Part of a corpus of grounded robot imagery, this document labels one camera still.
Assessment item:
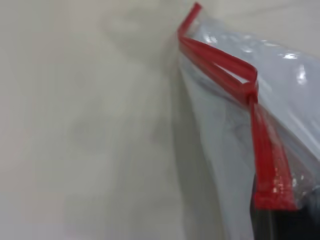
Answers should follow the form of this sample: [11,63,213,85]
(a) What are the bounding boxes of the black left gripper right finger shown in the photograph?
[273,184,320,240]

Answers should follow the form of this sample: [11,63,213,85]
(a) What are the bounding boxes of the red zipper slider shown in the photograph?
[242,82,260,105]

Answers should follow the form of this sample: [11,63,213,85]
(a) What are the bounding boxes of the white paper sheets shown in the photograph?
[183,23,320,240]

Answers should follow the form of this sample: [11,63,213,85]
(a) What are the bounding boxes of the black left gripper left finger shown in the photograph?
[250,192,275,240]

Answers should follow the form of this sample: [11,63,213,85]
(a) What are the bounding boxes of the clear zip bag red strip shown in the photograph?
[174,1,320,240]

